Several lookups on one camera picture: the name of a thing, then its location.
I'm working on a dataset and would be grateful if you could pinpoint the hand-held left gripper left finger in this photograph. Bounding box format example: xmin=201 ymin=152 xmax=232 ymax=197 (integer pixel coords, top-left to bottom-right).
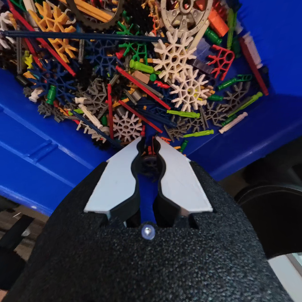
xmin=83 ymin=136 xmax=142 ymax=221

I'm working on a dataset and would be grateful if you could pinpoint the pile of toy building pieces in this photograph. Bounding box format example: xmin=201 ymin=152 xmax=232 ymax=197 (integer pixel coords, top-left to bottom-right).
xmin=0 ymin=0 xmax=269 ymax=151

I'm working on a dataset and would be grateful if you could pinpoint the black round object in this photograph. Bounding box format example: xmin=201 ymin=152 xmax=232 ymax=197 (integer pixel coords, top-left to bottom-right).
xmin=235 ymin=139 xmax=302 ymax=259

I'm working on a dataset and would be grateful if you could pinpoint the blue bin with toy pieces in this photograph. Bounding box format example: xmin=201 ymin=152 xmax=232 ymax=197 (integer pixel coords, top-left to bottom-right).
xmin=0 ymin=0 xmax=302 ymax=216

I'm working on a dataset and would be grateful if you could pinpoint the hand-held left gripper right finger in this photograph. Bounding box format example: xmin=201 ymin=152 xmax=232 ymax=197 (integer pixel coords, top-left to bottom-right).
xmin=153 ymin=136 xmax=214 ymax=215

